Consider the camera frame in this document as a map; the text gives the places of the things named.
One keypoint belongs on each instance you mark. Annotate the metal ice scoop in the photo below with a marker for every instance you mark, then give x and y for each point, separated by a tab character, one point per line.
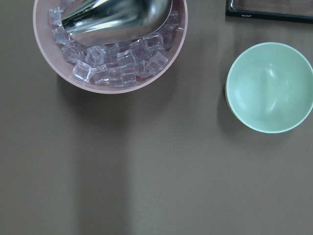
96	22

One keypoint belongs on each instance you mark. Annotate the mint green bowl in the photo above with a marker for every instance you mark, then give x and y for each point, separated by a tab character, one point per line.
269	88

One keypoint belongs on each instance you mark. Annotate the pink bowl of ice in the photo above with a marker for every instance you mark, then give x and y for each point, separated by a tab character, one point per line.
113	68

